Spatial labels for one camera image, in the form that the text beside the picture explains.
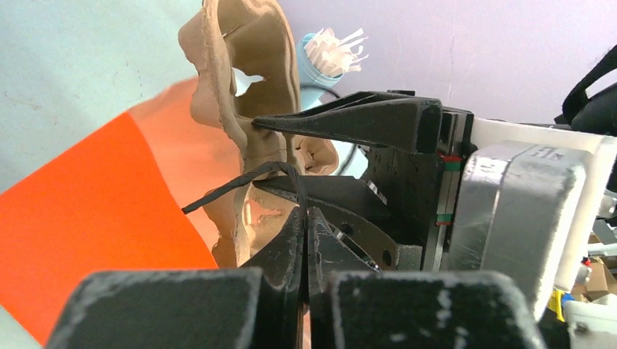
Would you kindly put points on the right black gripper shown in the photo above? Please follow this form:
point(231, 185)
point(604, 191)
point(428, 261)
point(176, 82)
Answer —
point(400, 210)

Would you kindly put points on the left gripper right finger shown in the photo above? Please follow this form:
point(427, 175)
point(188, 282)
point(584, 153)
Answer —
point(354, 306)

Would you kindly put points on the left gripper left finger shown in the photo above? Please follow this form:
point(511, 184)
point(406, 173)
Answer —
point(255, 306)

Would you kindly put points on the single brown pulp carrier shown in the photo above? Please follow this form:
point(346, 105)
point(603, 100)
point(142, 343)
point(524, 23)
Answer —
point(244, 54)

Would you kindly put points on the orange paper bag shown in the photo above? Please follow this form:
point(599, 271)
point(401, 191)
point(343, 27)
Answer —
point(111, 202)

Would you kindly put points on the blue cup of stirrers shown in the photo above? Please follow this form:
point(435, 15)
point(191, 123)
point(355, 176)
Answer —
point(323, 59)

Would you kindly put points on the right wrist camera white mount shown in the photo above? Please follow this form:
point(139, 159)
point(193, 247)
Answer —
point(527, 202)

